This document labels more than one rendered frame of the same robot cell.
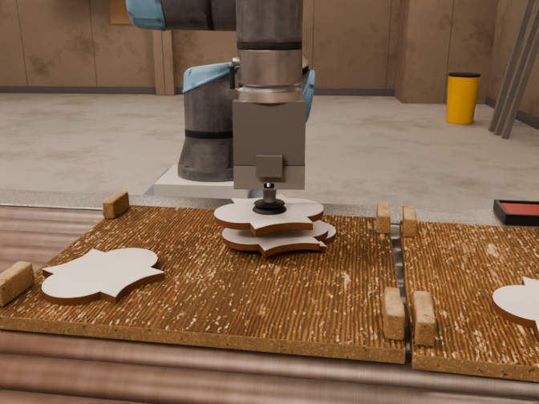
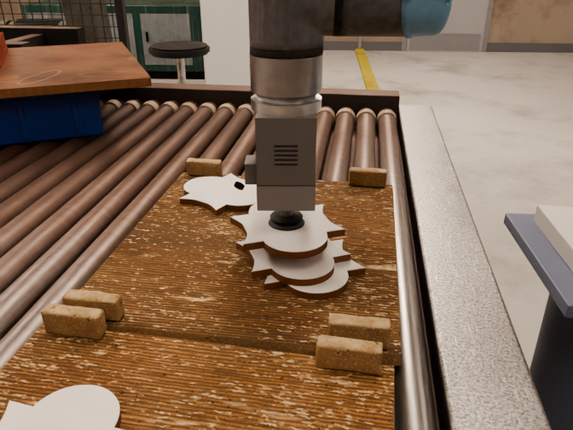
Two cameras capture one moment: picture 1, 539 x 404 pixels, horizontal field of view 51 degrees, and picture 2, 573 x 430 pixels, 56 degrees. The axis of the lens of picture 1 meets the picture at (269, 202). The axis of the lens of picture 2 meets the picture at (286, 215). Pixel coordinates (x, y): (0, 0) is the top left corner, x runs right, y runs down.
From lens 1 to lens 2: 88 cm
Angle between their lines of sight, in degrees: 82
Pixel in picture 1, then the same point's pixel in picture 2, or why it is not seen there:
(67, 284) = (203, 183)
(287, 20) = (252, 23)
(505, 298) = (89, 395)
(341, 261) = (240, 299)
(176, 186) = (546, 219)
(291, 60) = (257, 68)
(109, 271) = (221, 192)
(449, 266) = (213, 382)
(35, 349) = not seen: hidden behind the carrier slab
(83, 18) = not seen: outside the picture
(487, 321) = (70, 380)
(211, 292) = (188, 234)
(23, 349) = not seen: hidden behind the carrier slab
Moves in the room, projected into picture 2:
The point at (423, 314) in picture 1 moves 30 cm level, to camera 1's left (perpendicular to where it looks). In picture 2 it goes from (54, 306) to (132, 185)
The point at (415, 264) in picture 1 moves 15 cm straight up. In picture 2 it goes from (225, 353) to (216, 208)
